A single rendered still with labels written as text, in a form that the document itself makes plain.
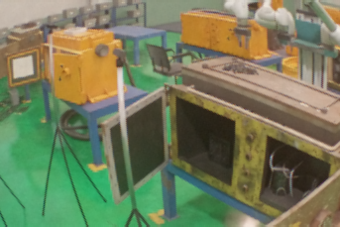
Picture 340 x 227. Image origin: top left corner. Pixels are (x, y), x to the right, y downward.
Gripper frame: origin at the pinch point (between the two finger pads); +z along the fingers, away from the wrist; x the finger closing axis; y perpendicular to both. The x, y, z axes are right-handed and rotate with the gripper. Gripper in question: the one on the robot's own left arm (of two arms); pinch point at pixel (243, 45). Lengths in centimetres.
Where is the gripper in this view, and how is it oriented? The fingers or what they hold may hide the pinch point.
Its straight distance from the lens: 278.8
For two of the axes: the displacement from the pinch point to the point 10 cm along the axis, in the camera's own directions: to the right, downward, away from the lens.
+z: 0.3, 9.2, 4.0
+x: 6.2, 2.9, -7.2
